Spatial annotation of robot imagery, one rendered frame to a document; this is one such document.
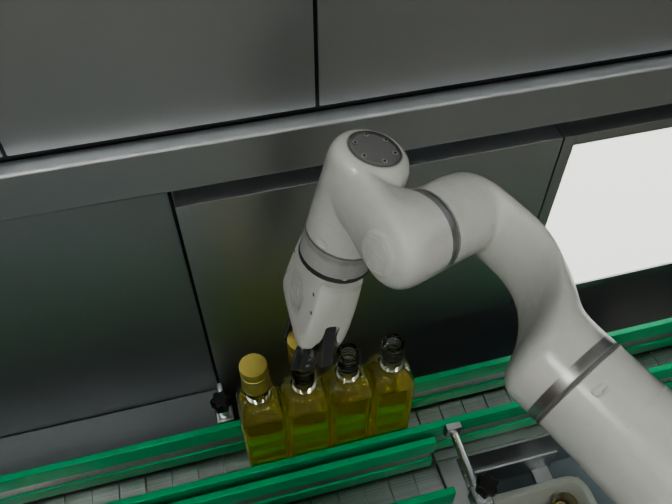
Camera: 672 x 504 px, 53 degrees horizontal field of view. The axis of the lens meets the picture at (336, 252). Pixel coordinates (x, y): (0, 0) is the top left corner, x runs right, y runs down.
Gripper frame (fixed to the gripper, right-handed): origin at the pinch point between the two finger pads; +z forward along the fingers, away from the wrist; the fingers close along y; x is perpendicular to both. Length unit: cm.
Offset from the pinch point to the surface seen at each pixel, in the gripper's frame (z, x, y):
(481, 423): 17.5, 30.4, 3.7
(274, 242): -4.3, -2.0, -12.0
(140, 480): 36.1, -16.3, -2.2
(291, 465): 22.9, 2.6, 4.3
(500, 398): 21.6, 38.3, -2.3
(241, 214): -9.0, -6.8, -11.9
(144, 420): 35.8, -15.3, -11.7
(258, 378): 4.4, -4.8, 1.7
